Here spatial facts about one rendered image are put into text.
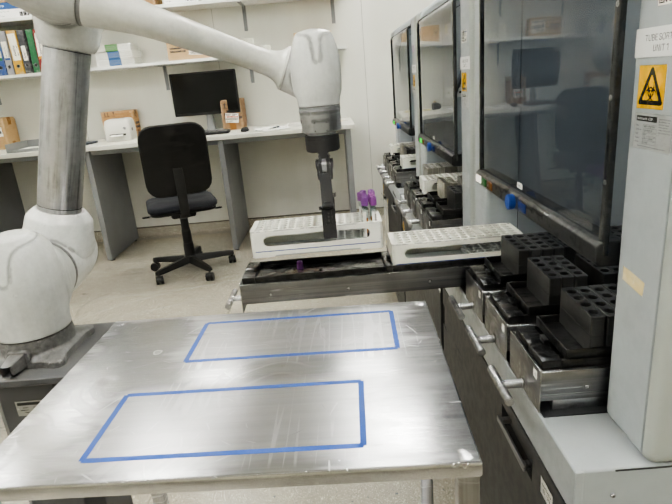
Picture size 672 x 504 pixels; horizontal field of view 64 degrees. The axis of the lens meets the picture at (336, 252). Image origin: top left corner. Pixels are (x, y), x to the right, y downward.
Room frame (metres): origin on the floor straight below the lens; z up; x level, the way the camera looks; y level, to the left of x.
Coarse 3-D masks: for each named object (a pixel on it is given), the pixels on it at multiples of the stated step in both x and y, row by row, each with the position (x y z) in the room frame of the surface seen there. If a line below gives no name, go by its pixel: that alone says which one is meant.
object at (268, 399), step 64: (192, 320) 0.93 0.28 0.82; (256, 320) 0.91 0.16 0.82; (320, 320) 0.88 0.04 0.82; (384, 320) 0.86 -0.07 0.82; (64, 384) 0.73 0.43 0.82; (128, 384) 0.72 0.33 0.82; (192, 384) 0.70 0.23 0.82; (256, 384) 0.68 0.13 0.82; (320, 384) 0.67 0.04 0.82; (384, 384) 0.65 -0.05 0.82; (448, 384) 0.64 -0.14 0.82; (0, 448) 0.58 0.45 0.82; (64, 448) 0.57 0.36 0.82; (128, 448) 0.56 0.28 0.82; (192, 448) 0.55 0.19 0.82; (256, 448) 0.54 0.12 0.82; (320, 448) 0.53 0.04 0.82; (384, 448) 0.52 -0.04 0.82; (448, 448) 0.51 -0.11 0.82
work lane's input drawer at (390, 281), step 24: (264, 264) 1.25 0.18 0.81; (288, 264) 1.25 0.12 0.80; (312, 264) 1.24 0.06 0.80; (336, 264) 1.23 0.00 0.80; (360, 264) 1.21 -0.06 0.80; (384, 264) 1.17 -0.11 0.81; (408, 264) 1.14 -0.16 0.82; (432, 264) 1.14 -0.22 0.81; (456, 264) 1.14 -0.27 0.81; (480, 264) 1.13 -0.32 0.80; (240, 288) 1.14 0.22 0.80; (264, 288) 1.14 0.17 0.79; (288, 288) 1.13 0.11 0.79; (312, 288) 1.13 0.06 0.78; (336, 288) 1.13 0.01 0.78; (360, 288) 1.13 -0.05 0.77; (384, 288) 1.13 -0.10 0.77; (408, 288) 1.13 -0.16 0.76; (432, 288) 1.13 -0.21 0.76
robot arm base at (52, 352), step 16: (48, 336) 1.06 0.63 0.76; (64, 336) 1.09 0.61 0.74; (80, 336) 1.13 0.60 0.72; (0, 352) 1.05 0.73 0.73; (16, 352) 1.03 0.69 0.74; (32, 352) 1.04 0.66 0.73; (48, 352) 1.05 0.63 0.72; (64, 352) 1.06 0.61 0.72; (0, 368) 0.98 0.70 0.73; (16, 368) 0.99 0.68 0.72; (32, 368) 1.02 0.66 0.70
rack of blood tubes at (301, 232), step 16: (256, 224) 1.22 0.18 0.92; (272, 224) 1.20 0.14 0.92; (288, 224) 1.19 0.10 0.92; (304, 224) 1.18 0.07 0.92; (320, 224) 1.17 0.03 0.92; (336, 224) 1.15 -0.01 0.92; (352, 224) 1.15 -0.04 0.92; (368, 224) 1.15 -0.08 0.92; (256, 240) 1.15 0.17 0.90; (272, 240) 1.25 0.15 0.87; (288, 240) 1.25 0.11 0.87; (304, 240) 1.24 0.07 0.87; (320, 240) 1.23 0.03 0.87; (336, 240) 1.15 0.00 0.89; (352, 240) 1.15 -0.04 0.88; (368, 240) 1.15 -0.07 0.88; (256, 256) 1.15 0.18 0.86; (272, 256) 1.15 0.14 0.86
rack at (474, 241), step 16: (496, 224) 1.24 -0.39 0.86; (400, 240) 1.19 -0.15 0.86; (416, 240) 1.17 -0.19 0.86; (432, 240) 1.17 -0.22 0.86; (448, 240) 1.15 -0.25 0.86; (464, 240) 1.15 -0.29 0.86; (480, 240) 1.15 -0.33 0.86; (496, 240) 1.15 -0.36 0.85; (400, 256) 1.15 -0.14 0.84; (416, 256) 1.22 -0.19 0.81; (432, 256) 1.21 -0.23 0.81; (448, 256) 1.15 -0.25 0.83; (464, 256) 1.15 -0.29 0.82; (480, 256) 1.15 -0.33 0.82
